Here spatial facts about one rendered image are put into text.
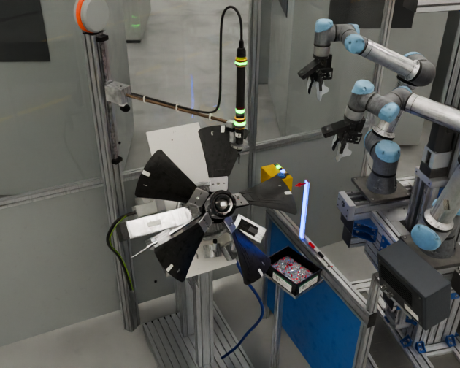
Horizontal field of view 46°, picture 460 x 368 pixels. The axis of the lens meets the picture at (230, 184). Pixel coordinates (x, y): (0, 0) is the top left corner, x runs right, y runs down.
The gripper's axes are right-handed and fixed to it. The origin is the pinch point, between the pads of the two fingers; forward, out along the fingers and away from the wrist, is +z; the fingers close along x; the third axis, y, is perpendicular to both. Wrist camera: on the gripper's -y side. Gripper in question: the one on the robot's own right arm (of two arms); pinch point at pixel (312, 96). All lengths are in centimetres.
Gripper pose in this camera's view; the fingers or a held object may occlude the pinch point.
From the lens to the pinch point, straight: 260.5
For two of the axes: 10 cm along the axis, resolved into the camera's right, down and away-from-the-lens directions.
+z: -0.1, 8.4, 5.4
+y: 9.1, -2.2, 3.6
